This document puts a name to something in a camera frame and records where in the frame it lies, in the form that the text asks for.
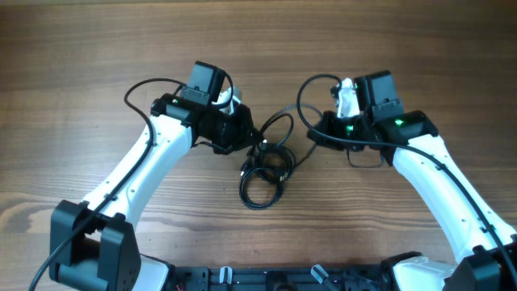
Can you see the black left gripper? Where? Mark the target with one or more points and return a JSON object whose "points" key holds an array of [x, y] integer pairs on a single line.
{"points": [[246, 135]]}

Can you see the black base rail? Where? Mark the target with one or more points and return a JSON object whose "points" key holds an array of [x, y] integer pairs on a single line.
{"points": [[351, 277]]}

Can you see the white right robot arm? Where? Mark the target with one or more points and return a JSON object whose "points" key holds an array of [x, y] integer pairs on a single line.
{"points": [[484, 246]]}

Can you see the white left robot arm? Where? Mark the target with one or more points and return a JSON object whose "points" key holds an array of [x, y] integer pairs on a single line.
{"points": [[93, 244]]}

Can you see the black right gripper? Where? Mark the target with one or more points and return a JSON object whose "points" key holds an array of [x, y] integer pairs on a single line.
{"points": [[323, 134]]}

